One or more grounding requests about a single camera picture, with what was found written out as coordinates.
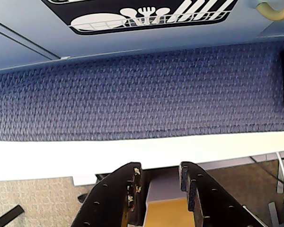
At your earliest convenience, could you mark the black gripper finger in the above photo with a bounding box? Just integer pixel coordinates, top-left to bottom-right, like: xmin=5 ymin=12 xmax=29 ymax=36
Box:
xmin=178 ymin=161 xmax=267 ymax=227
xmin=70 ymin=162 xmax=144 ymax=227

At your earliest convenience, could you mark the blue door with dish-rack sticker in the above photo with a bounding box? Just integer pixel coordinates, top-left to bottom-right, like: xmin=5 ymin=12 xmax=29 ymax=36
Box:
xmin=0 ymin=0 xmax=284 ymax=60

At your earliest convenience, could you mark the light blue toy kitchen cabinet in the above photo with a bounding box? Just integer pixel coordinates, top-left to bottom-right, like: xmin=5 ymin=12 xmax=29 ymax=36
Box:
xmin=0 ymin=17 xmax=284 ymax=73

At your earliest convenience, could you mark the black chair leg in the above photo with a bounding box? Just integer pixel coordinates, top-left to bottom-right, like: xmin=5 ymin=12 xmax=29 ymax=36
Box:
xmin=0 ymin=205 xmax=25 ymax=227

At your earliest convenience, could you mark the blue woven cloth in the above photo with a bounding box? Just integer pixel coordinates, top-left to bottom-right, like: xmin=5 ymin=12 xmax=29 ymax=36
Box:
xmin=0 ymin=40 xmax=284 ymax=143

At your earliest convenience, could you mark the black under-table bracket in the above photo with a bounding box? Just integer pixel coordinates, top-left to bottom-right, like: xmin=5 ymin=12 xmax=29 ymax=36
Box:
xmin=77 ymin=173 xmax=106 ymax=204

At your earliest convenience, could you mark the yellow and grey pedestal box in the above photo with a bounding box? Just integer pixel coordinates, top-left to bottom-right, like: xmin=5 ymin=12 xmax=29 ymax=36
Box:
xmin=143 ymin=174 xmax=196 ymax=227

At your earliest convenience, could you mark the curved gold door handle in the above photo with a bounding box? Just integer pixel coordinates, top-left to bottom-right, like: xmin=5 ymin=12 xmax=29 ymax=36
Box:
xmin=255 ymin=0 xmax=284 ymax=21

